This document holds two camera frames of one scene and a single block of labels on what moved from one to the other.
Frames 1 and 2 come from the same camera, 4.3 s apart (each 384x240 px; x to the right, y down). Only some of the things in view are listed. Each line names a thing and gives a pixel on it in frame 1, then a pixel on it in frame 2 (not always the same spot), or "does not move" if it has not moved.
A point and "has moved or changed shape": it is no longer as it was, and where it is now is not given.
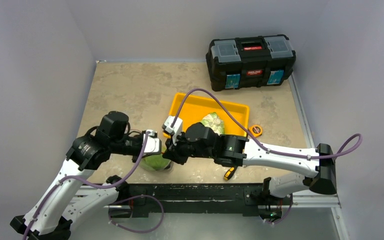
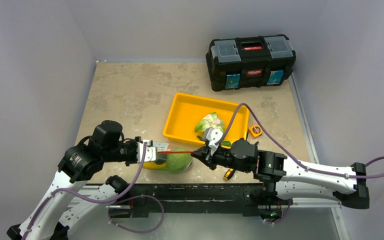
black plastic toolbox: (249, 62) does not move
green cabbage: (156, 162) has moved or changed shape
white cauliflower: (212, 120) does not move
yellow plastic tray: (194, 107) does not move
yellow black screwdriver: (229, 172) does not move
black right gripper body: (171, 154) -> (208, 156)
